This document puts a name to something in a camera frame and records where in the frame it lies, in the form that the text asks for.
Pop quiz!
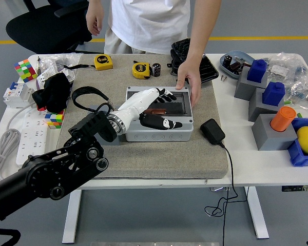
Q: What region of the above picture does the black glossy flat case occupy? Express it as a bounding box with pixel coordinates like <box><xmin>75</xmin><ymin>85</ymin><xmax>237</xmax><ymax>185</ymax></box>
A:
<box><xmin>171</xmin><ymin>37</ymin><xmax>219</xmax><ymax>84</ymax></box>

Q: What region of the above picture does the white table leg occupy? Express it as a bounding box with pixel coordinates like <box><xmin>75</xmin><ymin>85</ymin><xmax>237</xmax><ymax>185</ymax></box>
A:
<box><xmin>243</xmin><ymin>186</ymin><xmax>270</xmax><ymax>239</ymax></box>
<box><xmin>62</xmin><ymin>189</ymin><xmax>82</xmax><ymax>244</ymax></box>

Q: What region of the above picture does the square yellow tape measure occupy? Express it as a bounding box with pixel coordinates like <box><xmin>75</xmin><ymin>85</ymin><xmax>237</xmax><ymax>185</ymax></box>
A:
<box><xmin>63</xmin><ymin>54</ymin><xmax>113</xmax><ymax>71</ymax></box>

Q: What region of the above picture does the clear bag of small parts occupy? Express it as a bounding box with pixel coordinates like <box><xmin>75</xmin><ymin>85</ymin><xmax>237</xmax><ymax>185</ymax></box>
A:
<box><xmin>287</xmin><ymin>76</ymin><xmax>308</xmax><ymax>111</ymax></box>
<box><xmin>265</xmin><ymin>52</ymin><xmax>308</xmax><ymax>85</ymax></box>

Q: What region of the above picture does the round yellow tape measure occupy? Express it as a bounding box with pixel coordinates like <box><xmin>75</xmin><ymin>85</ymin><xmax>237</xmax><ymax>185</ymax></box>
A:
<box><xmin>132</xmin><ymin>61</ymin><xmax>152</xmax><ymax>79</ymax></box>

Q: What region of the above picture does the black table control panel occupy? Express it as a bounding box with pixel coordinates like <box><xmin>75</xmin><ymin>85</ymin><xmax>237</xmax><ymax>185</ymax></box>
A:
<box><xmin>281</xmin><ymin>184</ymin><xmax>308</xmax><ymax>192</ymax></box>

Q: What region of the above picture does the white-edged colourful puzzle cube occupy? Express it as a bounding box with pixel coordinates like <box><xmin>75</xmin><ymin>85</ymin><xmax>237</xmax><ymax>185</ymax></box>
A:
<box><xmin>14</xmin><ymin>58</ymin><xmax>39</xmax><ymax>83</ymax></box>

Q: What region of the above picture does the blue plastic bin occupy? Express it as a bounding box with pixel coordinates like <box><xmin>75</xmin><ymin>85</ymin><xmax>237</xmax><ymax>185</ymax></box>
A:
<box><xmin>287</xmin><ymin>117</ymin><xmax>308</xmax><ymax>167</ymax></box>

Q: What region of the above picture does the black plastic bracket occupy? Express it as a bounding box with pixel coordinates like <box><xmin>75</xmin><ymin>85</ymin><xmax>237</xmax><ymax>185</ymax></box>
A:
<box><xmin>166</xmin><ymin>50</ymin><xmax>186</xmax><ymax>77</ymax></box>

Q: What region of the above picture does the white power strip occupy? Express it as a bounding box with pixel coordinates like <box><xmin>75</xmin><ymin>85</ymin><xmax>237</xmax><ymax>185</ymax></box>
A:
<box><xmin>16</xmin><ymin>109</ymin><xmax>49</xmax><ymax>165</ymax></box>

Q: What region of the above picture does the grey-brown mat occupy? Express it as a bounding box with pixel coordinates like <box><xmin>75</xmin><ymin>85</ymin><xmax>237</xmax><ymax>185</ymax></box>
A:
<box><xmin>58</xmin><ymin>53</ymin><xmax>229</xmax><ymax>179</ymax></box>

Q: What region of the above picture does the clear plastic bag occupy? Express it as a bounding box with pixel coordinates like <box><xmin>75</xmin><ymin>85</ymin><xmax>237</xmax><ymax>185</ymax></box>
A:
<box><xmin>41</xmin><ymin>52</ymin><xmax>83</xmax><ymax>77</ymax></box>

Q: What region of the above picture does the person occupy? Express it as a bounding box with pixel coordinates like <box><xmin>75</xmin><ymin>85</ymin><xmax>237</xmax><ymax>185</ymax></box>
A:
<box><xmin>86</xmin><ymin>0</ymin><xmax>223</xmax><ymax>108</ymax></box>

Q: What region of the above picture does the black cloth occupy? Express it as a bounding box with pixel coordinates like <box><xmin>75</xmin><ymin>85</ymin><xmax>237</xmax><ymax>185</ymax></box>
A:
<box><xmin>32</xmin><ymin>73</ymin><xmax>72</xmax><ymax>114</ymax></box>

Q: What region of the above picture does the blue plastic block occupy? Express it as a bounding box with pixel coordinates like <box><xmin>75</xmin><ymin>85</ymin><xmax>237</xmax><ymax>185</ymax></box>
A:
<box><xmin>262</xmin><ymin>81</ymin><xmax>286</xmax><ymax>106</ymax></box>
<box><xmin>247</xmin><ymin>59</ymin><xmax>268</xmax><ymax>83</ymax></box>

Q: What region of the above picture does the stickerless colourful puzzle cube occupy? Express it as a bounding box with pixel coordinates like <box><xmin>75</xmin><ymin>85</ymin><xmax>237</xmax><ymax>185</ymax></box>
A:
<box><xmin>45</xmin><ymin>109</ymin><xmax>65</xmax><ymax>130</ymax></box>

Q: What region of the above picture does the person's right hand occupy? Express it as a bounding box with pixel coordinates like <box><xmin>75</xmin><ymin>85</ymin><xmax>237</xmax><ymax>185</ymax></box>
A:
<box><xmin>86</xmin><ymin>11</ymin><xmax>105</xmax><ymax>36</ymax></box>

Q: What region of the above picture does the grey block with round hole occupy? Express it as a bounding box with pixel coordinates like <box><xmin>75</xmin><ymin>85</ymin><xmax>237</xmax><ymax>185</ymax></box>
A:
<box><xmin>88</xmin><ymin>104</ymin><xmax>122</xmax><ymax>146</ymax></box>

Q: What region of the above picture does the black office chair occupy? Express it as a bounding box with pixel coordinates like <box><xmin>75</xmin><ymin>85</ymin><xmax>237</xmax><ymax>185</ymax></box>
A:
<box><xmin>5</xmin><ymin>0</ymin><xmax>106</xmax><ymax>54</ymax></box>

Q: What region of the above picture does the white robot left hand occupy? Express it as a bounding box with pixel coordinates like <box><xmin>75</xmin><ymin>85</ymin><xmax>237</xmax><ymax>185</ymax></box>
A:
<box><xmin>115</xmin><ymin>88</ymin><xmax>183</xmax><ymax>136</ymax></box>

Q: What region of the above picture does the person's left hand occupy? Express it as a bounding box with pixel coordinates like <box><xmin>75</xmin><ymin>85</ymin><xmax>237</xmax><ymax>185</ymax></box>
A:
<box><xmin>176</xmin><ymin>59</ymin><xmax>203</xmax><ymax>108</ymax></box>

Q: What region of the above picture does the grey box with clear lid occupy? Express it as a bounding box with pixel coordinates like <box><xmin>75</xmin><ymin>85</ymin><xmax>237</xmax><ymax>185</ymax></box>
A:
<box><xmin>123</xmin><ymin>86</ymin><xmax>195</xmax><ymax>143</ymax></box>

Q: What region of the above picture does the white circuit breaker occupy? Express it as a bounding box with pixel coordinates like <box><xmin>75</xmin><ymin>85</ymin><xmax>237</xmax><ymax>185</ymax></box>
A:
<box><xmin>3</xmin><ymin>81</ymin><xmax>35</xmax><ymax>108</ymax></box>

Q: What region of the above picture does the black power adapter plug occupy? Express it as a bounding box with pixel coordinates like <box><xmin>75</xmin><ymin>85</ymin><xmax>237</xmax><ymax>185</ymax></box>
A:
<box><xmin>200</xmin><ymin>118</ymin><xmax>226</xmax><ymax>146</ymax></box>

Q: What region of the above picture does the white printed packet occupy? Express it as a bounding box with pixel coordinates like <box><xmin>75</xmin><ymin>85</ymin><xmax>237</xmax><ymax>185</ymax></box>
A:
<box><xmin>35</xmin><ymin>65</ymin><xmax>76</xmax><ymax>89</ymax></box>

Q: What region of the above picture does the black adapter cord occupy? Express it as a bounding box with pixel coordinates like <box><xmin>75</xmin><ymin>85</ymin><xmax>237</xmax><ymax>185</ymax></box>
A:
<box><xmin>204</xmin><ymin>142</ymin><xmax>247</xmax><ymax>246</ymax></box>

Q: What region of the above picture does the blue-grey oval dish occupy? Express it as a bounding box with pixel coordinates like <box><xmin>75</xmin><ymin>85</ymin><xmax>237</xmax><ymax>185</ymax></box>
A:
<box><xmin>220</xmin><ymin>50</ymin><xmax>255</xmax><ymax>79</ymax></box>

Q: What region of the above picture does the grey holder block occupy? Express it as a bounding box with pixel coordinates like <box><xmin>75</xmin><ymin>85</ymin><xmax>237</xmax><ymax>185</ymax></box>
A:
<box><xmin>234</xmin><ymin>66</ymin><xmax>269</xmax><ymax>101</ymax></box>
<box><xmin>248</xmin><ymin>87</ymin><xmax>285</xmax><ymax>122</ymax></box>
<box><xmin>251</xmin><ymin>113</ymin><xmax>298</xmax><ymax>151</ymax></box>

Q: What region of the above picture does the brown cylindrical capacitor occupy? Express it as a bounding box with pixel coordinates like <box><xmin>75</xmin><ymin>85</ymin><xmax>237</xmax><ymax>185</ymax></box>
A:
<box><xmin>227</xmin><ymin>63</ymin><xmax>244</xmax><ymax>75</ymax></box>

